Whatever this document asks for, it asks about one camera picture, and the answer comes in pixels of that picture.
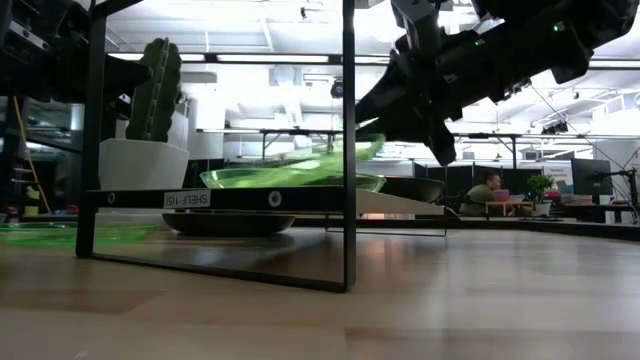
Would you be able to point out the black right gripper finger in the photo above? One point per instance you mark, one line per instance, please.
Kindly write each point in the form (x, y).
(390, 100)
(405, 132)

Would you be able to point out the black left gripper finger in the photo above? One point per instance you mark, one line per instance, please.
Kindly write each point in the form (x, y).
(125, 77)

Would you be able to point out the dark grey round plate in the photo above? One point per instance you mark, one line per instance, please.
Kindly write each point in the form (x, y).
(415, 189)
(228, 225)

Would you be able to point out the green transparent round plate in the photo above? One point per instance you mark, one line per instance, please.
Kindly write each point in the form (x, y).
(325, 160)
(45, 235)
(250, 179)

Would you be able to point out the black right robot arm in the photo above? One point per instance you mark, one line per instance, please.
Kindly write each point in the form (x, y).
(575, 30)

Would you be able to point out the white shelf label sticker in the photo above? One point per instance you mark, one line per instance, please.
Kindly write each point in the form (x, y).
(187, 199)

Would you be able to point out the green cactus plant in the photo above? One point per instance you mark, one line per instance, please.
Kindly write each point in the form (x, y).
(155, 90)

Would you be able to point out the hanging black lamp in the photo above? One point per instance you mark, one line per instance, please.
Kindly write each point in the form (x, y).
(337, 89)

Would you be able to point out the white hexagonal plant pot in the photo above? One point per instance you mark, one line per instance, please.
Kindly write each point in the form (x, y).
(142, 165)

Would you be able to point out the person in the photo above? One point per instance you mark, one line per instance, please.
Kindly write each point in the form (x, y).
(480, 195)

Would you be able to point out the pink laptop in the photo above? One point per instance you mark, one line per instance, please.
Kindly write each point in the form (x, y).
(501, 195)

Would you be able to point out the black partition screen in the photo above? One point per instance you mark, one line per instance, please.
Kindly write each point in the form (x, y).
(515, 180)

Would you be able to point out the small wooden table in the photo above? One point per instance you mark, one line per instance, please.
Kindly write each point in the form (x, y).
(510, 204)

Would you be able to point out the potted green plant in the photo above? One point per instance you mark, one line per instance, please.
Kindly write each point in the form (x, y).
(540, 187)

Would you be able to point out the dark computer monitor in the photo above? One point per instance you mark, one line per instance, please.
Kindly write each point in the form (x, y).
(592, 177)

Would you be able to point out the wooden shelf with black frame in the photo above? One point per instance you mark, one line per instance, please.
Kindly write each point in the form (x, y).
(300, 198)

